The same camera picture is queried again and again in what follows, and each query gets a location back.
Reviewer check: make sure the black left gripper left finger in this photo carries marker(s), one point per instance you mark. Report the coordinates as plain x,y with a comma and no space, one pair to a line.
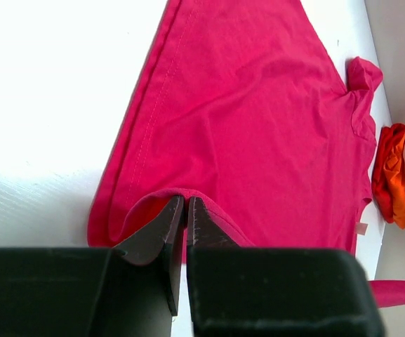
160,242

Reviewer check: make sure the orange folded t-shirt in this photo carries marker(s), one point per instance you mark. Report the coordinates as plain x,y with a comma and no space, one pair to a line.
394,172

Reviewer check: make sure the magenta t-shirt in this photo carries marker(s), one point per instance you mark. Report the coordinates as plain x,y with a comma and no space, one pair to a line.
239,104

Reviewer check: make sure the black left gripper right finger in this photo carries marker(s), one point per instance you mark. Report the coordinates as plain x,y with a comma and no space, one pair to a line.
202,231

